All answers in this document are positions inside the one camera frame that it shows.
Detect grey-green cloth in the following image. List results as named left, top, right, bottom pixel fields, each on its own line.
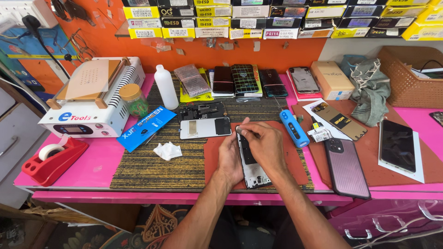
left=350, top=58, right=391, bottom=127

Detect patterned floor rug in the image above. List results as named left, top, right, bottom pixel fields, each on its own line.
left=45, top=204, right=222, bottom=249

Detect white phone back panel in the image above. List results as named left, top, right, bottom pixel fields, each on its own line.
left=180, top=117, right=232, bottom=140

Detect shelf of spare part boxes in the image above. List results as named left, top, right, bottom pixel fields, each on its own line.
left=121, top=0, right=443, bottom=41

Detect person's right hand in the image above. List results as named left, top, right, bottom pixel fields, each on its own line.
left=238, top=121, right=288, bottom=178

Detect glass jar with yellow lid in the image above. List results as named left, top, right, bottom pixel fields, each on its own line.
left=119, top=84, right=150, bottom=119

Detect black plug with cable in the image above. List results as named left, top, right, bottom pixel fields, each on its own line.
left=21, top=15, right=72, bottom=80

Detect small red-brown work mat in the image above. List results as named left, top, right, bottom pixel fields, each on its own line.
left=204, top=120, right=309, bottom=191

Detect white screen separator machine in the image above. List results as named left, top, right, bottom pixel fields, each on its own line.
left=39, top=56, right=146, bottom=139

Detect person's left hand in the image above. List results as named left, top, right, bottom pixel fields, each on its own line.
left=217, top=117, right=250, bottom=188

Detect pink drawer unit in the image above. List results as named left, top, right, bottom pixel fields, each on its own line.
left=328, top=199, right=443, bottom=249

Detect hanging tools on wall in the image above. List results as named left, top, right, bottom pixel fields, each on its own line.
left=51, top=0, right=97, bottom=27

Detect small black yellow glue tube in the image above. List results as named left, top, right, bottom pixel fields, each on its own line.
left=307, top=116, right=333, bottom=143

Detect white plastic bottle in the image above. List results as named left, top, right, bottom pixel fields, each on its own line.
left=154, top=65, right=179, bottom=110

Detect brown woven basket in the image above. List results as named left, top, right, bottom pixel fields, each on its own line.
left=377, top=46, right=443, bottom=109

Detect white paper card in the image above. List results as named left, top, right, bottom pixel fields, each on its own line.
left=378, top=121, right=425, bottom=184

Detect crumpled white tissue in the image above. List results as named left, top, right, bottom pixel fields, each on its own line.
left=153, top=141, right=183, bottom=161

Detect yellow flat packet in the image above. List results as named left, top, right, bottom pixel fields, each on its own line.
left=179, top=68, right=214, bottom=103

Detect dark phone with patterned case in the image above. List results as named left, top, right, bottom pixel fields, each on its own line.
left=429, top=111, right=443, bottom=127

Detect white green flat packet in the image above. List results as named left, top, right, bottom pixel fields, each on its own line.
left=235, top=65, right=263, bottom=98

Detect pink flat packet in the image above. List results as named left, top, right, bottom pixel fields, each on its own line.
left=286, top=69, right=323, bottom=102

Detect black phone middle frame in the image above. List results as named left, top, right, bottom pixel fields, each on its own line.
left=177, top=101, right=228, bottom=124

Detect large brown work mat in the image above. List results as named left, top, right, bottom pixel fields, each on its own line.
left=292, top=100, right=443, bottom=189

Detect blue electric screwdriver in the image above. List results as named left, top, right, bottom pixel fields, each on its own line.
left=279, top=110, right=310, bottom=148

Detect black screen phone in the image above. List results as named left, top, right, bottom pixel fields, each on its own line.
left=379, top=119, right=417, bottom=173

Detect blue wall poster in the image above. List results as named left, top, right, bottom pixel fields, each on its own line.
left=0, top=24, right=79, bottom=60

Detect phone in purple ribbed case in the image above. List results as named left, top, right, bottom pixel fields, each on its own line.
left=324, top=138, right=371, bottom=200

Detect white power strip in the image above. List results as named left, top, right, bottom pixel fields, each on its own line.
left=0, top=0, right=59, bottom=29

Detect silver phone housing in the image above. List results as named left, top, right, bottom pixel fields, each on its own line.
left=289, top=66, right=320, bottom=94

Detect dark glossy phone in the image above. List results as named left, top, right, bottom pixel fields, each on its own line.
left=213, top=66, right=235, bottom=94

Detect white tape roll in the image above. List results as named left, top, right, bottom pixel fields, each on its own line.
left=38, top=143, right=66, bottom=162

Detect bubble wrap packet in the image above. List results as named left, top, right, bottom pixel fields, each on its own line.
left=174, top=64, right=211, bottom=98

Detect beige cardboard box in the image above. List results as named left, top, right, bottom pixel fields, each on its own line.
left=310, top=61, right=356, bottom=101

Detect red tape dispenser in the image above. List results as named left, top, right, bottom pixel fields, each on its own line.
left=21, top=136, right=89, bottom=187

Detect grey drawer cabinet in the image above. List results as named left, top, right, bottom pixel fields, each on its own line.
left=0, top=86, right=50, bottom=209

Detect dark green phone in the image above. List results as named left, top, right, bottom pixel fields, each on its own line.
left=259, top=69, right=289, bottom=99

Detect blue screen packet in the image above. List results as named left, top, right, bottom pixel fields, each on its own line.
left=117, top=106, right=177, bottom=153

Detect white phone display frame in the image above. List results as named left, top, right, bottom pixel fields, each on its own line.
left=236, top=126, right=272, bottom=189

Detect white cable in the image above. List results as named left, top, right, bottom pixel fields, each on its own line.
left=355, top=215, right=443, bottom=249

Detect white printed paper sheet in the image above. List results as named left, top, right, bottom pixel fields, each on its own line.
left=302, top=98, right=352, bottom=141

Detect phone with grid pattern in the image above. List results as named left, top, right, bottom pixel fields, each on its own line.
left=231, top=64, right=259, bottom=94

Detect yellow black striped mat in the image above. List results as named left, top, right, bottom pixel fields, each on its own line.
left=110, top=73, right=315, bottom=193

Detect blue plastic basket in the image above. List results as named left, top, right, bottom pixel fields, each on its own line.
left=340, top=55, right=367, bottom=77

